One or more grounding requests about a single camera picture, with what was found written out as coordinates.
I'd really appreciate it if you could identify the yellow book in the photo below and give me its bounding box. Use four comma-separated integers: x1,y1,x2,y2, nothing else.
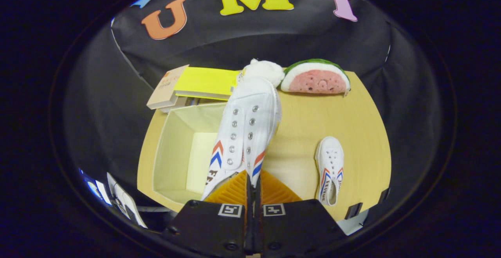
174,67,241,101

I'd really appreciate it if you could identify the watermelon slice plush toy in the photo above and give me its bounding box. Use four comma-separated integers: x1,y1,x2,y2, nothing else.
280,58,351,95

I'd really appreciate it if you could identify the white canvas shoe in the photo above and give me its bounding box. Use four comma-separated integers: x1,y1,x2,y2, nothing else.
201,77,282,202
314,136,345,206

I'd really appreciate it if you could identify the beige cover book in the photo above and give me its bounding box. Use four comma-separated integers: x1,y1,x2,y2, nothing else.
146,65,190,110

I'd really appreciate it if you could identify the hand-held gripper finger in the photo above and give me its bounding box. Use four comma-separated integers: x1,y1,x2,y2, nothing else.
162,170,253,258
254,170,348,258

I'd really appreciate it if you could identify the white book blue spine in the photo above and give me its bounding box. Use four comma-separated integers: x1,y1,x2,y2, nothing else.
160,97,220,114

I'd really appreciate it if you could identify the beige fabric storage box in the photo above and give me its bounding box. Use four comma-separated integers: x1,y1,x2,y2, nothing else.
152,102,229,213

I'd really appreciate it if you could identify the white plush toy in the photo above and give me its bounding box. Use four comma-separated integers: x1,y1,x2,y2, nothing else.
237,58,285,88

